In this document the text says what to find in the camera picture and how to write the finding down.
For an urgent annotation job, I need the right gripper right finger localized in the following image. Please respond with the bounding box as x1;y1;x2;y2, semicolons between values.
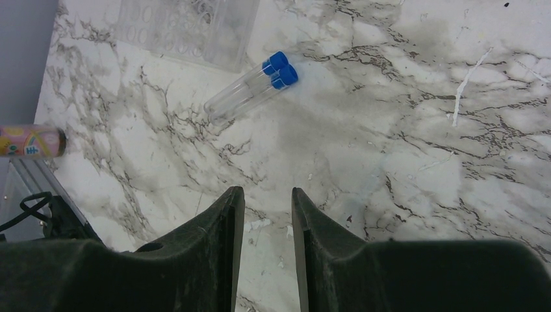
292;188;550;311

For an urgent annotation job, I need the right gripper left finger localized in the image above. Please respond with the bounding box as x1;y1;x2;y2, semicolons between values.
1;186;245;311

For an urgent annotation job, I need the pink patterned cylinder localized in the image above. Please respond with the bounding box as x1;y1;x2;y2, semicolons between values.
1;125;67;159

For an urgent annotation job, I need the blue capped test tube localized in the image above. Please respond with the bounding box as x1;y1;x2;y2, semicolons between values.
203;63;299;125
203;51;289;123

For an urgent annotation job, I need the clear test tube rack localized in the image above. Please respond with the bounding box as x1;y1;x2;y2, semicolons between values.
115;0;259;73

